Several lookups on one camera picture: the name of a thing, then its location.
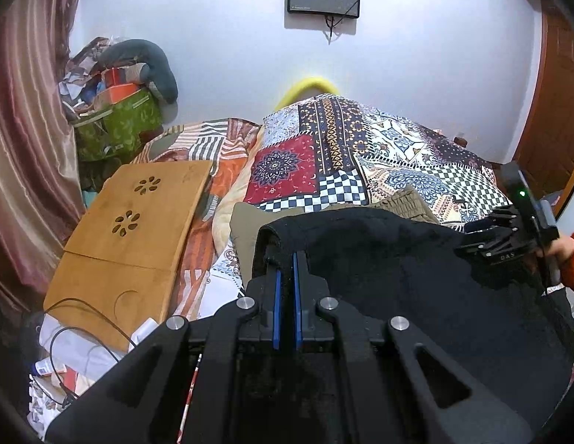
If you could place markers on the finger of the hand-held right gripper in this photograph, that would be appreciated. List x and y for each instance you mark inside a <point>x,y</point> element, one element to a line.
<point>493,222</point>
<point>490,249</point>

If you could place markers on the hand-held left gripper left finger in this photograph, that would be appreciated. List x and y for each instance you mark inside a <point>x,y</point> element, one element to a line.
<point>277,310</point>

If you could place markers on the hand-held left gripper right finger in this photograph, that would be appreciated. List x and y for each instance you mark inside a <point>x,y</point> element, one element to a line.
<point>297,310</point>

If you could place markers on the black pants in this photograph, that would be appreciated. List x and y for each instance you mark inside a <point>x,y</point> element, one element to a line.
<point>407,263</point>

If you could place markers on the olive green pants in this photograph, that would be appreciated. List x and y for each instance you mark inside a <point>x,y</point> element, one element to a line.
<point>243,236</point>

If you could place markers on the person's right hand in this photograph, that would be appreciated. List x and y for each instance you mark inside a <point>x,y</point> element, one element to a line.
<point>559,247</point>

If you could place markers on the wooden door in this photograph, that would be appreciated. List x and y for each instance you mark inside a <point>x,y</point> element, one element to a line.
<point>553,101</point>

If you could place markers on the patchwork printed blanket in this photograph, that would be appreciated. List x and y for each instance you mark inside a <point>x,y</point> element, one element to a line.
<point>324,157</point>

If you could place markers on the wooden lap desk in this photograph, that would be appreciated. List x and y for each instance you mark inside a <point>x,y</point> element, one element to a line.
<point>129,240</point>

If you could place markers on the orange striped bed sheet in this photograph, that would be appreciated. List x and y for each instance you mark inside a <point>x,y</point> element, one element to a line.
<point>222,148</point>

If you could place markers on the white cloth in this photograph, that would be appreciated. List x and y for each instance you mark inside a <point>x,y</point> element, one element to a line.
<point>78,347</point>

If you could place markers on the yellow curved object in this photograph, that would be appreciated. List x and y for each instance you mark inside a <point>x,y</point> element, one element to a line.
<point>308,87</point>

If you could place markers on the green fabric bag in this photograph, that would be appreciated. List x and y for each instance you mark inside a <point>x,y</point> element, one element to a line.
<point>115,125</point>

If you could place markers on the orange box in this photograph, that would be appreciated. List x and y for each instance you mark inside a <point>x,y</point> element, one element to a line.
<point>118,85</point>

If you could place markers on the grey neck pillow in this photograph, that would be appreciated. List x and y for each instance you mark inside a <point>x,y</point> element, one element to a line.
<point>148,62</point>

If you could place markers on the maroon striped curtain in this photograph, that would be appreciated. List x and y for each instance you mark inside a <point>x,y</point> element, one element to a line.
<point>23,125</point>

